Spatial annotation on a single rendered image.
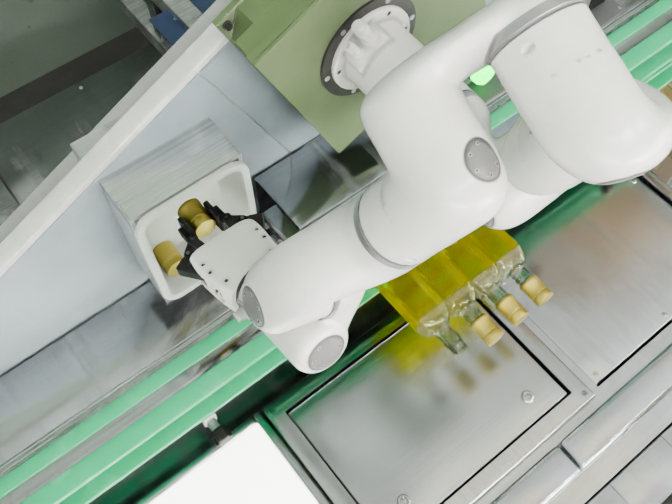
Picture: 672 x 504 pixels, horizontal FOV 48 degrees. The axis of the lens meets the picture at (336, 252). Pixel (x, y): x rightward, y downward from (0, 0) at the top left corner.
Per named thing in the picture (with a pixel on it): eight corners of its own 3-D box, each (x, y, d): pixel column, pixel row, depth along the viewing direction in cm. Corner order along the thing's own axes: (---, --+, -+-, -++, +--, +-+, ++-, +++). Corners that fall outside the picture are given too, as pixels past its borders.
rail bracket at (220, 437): (175, 396, 130) (219, 458, 125) (168, 382, 124) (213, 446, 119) (195, 382, 132) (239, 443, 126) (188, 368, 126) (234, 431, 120)
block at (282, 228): (262, 245, 125) (287, 275, 123) (257, 214, 117) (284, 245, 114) (280, 234, 126) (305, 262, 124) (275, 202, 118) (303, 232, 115)
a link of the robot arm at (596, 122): (579, 45, 72) (659, -41, 58) (655, 168, 71) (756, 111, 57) (458, 105, 70) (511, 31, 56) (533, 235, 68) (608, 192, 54)
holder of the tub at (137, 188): (145, 279, 122) (171, 314, 119) (98, 181, 98) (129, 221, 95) (233, 223, 128) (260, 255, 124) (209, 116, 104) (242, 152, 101)
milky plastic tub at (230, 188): (138, 266, 117) (168, 306, 114) (98, 183, 98) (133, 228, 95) (231, 207, 123) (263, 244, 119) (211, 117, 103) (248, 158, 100)
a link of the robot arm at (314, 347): (313, 285, 77) (384, 259, 82) (257, 231, 83) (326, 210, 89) (298, 389, 86) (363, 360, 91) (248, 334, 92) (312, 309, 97)
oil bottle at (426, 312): (346, 257, 134) (427, 346, 126) (346, 241, 129) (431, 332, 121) (371, 240, 136) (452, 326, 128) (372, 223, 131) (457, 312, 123)
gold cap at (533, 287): (517, 292, 130) (536, 310, 128) (521, 283, 127) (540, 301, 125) (532, 280, 131) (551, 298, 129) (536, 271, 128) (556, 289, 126)
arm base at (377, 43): (302, 61, 93) (382, 143, 87) (371, -22, 90) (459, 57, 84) (356, 95, 107) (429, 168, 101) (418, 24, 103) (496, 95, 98)
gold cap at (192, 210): (174, 207, 103) (192, 229, 101) (196, 193, 104) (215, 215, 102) (179, 221, 106) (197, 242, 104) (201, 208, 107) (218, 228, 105)
